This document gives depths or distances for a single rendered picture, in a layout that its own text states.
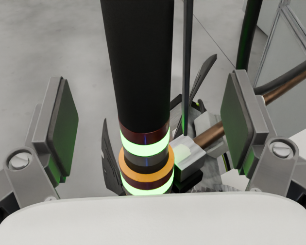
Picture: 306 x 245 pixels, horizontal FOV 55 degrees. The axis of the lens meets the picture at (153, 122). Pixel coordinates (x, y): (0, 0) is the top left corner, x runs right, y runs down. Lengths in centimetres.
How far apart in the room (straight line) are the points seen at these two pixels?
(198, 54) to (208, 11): 82
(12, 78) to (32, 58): 31
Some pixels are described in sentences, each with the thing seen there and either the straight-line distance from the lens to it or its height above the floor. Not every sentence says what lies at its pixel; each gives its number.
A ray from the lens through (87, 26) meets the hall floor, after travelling 344.
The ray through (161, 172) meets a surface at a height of 157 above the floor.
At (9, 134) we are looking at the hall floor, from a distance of 250.
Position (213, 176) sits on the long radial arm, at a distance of 78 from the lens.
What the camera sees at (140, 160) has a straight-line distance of 20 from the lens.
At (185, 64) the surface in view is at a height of 166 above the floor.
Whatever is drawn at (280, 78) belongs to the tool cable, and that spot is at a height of 156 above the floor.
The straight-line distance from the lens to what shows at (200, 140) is 27.
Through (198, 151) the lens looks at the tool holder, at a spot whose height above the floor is 154.
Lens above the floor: 176
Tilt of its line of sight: 50 degrees down
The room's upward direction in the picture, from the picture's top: 1 degrees counter-clockwise
